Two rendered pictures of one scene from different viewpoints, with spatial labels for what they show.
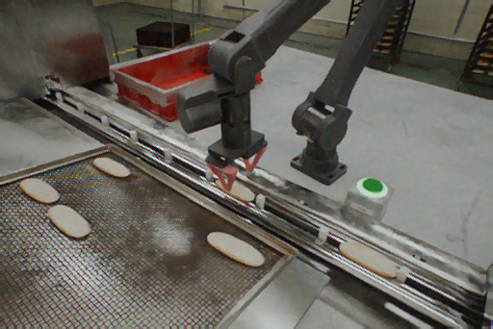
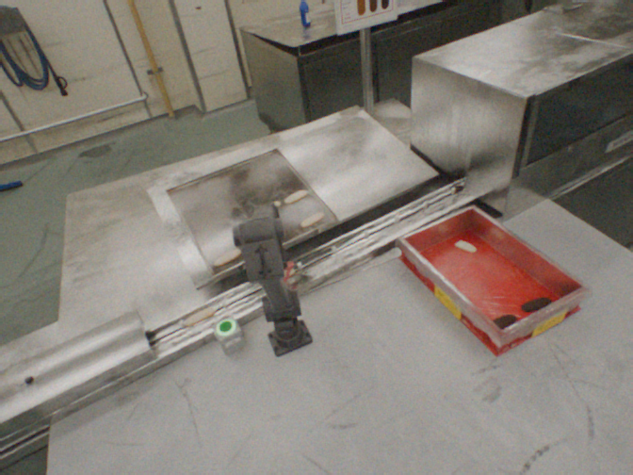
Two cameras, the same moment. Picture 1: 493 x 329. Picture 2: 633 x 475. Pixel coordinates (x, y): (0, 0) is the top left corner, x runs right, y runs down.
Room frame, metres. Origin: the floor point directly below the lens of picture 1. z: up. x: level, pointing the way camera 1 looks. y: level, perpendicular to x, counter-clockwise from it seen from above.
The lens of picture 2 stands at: (1.13, -0.86, 1.90)
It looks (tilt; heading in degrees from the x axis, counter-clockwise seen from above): 40 degrees down; 116
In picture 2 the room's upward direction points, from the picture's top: 8 degrees counter-clockwise
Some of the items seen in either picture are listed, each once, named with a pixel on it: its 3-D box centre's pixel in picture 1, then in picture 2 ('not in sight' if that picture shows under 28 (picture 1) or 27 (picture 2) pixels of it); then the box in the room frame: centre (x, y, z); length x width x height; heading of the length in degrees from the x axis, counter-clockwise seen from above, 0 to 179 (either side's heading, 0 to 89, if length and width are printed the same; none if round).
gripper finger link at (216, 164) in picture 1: (230, 168); not in sight; (0.50, 0.02, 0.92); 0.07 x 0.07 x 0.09; 52
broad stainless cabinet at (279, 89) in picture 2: not in sight; (372, 65); (0.01, 2.84, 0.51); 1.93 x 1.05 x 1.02; 52
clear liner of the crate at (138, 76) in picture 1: (192, 75); (482, 270); (1.15, 0.19, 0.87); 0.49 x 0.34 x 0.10; 138
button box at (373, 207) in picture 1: (365, 209); (230, 337); (0.47, -0.25, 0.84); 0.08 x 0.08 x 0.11; 52
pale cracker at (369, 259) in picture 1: (368, 257); (200, 316); (0.34, -0.21, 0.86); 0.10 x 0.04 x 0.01; 52
